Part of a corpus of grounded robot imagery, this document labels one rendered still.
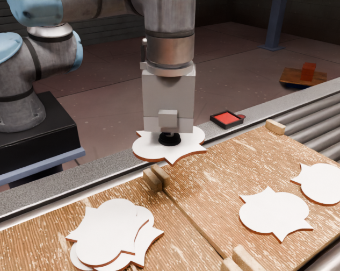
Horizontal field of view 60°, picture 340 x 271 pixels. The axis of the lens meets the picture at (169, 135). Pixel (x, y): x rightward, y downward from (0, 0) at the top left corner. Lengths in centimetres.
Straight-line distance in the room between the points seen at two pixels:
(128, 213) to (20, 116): 45
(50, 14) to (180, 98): 22
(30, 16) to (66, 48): 45
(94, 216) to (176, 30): 36
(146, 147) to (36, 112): 46
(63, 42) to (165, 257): 60
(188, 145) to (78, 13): 28
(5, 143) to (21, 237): 32
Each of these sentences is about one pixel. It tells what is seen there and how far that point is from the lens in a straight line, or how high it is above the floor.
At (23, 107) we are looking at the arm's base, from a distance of 89.
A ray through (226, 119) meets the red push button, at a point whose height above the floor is 93.
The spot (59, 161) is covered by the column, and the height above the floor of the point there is 86.
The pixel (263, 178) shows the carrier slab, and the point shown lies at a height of 94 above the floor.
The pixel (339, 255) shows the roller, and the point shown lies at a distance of 64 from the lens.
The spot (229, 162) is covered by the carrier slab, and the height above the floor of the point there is 94.
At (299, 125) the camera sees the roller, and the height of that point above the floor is 92.
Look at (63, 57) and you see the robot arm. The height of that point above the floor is 113.
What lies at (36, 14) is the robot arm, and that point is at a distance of 44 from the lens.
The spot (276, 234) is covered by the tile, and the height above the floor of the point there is 94.
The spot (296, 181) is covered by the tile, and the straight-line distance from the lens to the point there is 71.
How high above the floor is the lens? 137
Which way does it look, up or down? 32 degrees down
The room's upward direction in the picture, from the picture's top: straight up
